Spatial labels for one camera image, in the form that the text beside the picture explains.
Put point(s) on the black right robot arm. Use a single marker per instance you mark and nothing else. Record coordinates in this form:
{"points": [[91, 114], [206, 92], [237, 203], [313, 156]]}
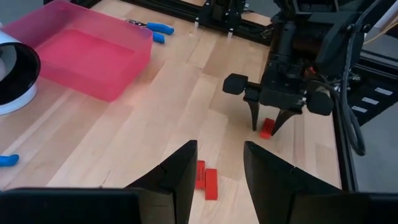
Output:
{"points": [[286, 37]]}

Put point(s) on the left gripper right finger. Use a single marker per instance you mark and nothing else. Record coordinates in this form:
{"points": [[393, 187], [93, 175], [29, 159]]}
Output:
{"points": [[273, 186]]}

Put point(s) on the pink translucent plastic bin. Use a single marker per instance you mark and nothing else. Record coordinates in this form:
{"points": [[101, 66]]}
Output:
{"points": [[87, 59]]}

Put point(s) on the white cylindrical lamp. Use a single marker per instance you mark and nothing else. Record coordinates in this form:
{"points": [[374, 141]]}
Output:
{"points": [[15, 74]]}

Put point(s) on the red eraser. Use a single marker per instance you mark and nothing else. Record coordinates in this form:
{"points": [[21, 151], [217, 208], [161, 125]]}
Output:
{"points": [[200, 174], [211, 185], [266, 129]]}

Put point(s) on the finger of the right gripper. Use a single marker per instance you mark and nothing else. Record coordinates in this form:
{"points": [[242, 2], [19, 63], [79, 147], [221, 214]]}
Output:
{"points": [[254, 113], [283, 117]]}

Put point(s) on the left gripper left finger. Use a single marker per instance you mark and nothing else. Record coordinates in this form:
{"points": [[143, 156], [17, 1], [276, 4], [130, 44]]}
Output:
{"points": [[174, 186]]}

